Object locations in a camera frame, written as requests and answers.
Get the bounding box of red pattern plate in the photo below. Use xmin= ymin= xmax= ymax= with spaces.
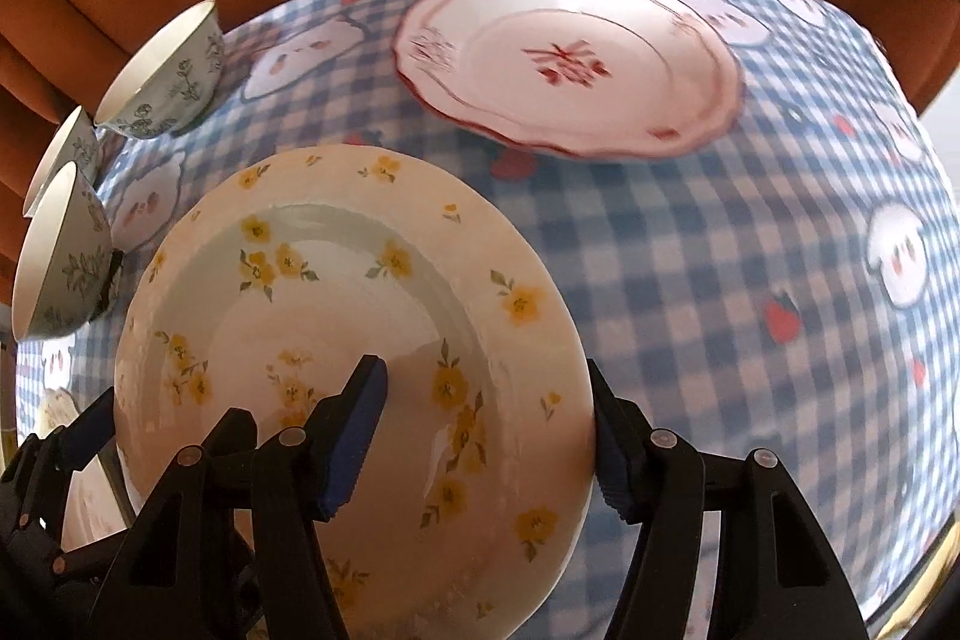
xmin=394 ymin=0 xmax=745 ymax=163

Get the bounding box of blue checked bear tablecloth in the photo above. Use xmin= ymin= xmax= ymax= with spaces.
xmin=15 ymin=0 xmax=957 ymax=640

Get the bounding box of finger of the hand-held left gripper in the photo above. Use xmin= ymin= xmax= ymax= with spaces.
xmin=0 ymin=520 xmax=140 ymax=618
xmin=0 ymin=387 xmax=117 ymax=536

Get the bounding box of green floral print bowl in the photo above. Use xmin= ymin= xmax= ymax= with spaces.
xmin=94 ymin=0 xmax=226 ymax=140
xmin=21 ymin=106 xmax=106 ymax=220

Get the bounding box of pale ceramic plate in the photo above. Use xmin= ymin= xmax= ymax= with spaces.
xmin=58 ymin=456 xmax=140 ymax=555

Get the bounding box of yellow floral plate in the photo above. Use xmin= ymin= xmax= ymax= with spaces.
xmin=112 ymin=149 xmax=601 ymax=640

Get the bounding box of large white bowl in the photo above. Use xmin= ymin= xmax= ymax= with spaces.
xmin=11 ymin=161 xmax=125 ymax=341

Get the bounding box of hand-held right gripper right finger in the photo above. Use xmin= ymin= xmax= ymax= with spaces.
xmin=587 ymin=359 xmax=871 ymax=640

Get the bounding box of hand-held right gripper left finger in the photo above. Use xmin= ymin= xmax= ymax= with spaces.
xmin=97 ymin=353 xmax=389 ymax=640

